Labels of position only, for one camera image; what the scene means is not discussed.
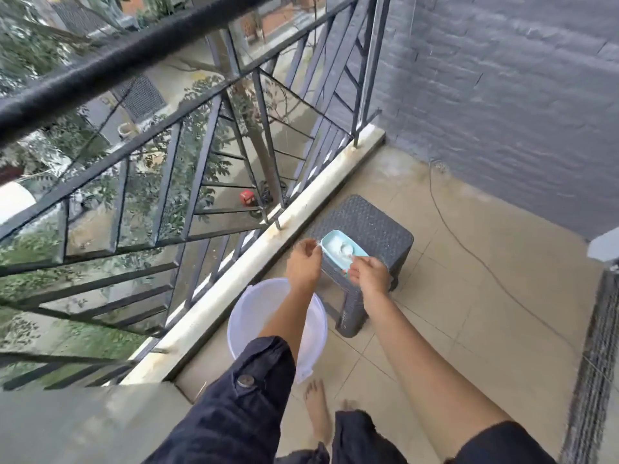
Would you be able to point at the person's left hand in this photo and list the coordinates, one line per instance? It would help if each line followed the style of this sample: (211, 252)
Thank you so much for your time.
(303, 265)

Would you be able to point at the person's right hand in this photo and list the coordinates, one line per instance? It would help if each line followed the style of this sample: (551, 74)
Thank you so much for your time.
(372, 280)

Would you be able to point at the light blue detergent tray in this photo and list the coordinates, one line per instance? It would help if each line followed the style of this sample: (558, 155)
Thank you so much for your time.
(333, 253)

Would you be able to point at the pale blue detergent scoop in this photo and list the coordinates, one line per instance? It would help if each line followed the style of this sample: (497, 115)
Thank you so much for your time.
(347, 250)

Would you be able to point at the beige blue washing machine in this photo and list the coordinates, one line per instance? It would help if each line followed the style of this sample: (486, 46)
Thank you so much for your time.
(87, 425)

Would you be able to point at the person's left forearm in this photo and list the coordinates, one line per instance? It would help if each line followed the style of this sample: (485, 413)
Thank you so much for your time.
(290, 323)

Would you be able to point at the person's right forearm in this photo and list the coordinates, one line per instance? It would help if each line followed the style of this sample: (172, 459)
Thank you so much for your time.
(430, 376)

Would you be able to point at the lavender plastic laundry basin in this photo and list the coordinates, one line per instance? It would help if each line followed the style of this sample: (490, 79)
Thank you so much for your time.
(251, 309)

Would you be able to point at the person's right foot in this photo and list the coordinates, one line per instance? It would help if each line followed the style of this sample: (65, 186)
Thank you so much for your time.
(349, 406)

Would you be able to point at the person's foot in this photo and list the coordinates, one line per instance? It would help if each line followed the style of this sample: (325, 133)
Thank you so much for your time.
(349, 406)
(318, 410)

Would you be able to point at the person's left foot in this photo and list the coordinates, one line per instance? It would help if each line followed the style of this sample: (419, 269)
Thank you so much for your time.
(318, 410)

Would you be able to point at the person's dark trousers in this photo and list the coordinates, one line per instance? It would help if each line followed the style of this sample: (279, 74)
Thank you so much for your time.
(362, 439)

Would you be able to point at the person's dark left sleeve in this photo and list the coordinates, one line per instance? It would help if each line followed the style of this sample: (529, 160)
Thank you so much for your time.
(232, 415)

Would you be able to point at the person's dark sleeve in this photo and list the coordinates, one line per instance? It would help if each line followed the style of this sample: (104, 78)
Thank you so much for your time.
(503, 446)
(232, 415)

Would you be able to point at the person's dark right sleeve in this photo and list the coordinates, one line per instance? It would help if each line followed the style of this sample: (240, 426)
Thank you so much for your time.
(503, 446)

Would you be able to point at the white concrete balcony ledge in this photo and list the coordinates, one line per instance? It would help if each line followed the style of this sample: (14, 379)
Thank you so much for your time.
(251, 265)

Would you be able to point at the dark woven plastic stool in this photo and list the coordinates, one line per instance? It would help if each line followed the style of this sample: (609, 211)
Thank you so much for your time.
(377, 227)

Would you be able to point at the small red object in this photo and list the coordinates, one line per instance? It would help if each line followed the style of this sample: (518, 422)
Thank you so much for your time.
(247, 198)

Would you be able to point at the small floor drain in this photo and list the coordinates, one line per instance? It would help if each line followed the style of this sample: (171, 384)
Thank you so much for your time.
(438, 165)

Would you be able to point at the green trees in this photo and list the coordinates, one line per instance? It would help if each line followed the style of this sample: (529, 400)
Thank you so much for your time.
(145, 178)

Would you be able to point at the grey grilled window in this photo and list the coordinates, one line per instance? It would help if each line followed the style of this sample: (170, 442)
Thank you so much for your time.
(140, 98)

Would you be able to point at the dark grey door mat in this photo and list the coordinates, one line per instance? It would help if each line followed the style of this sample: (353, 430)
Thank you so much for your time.
(595, 372)

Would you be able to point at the black metal balcony railing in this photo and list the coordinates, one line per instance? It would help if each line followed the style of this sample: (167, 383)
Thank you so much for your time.
(96, 67)

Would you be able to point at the red brick white pillar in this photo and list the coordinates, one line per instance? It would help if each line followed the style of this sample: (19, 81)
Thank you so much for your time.
(14, 202)

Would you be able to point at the white door frame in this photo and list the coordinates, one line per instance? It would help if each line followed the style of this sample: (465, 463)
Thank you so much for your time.
(604, 246)

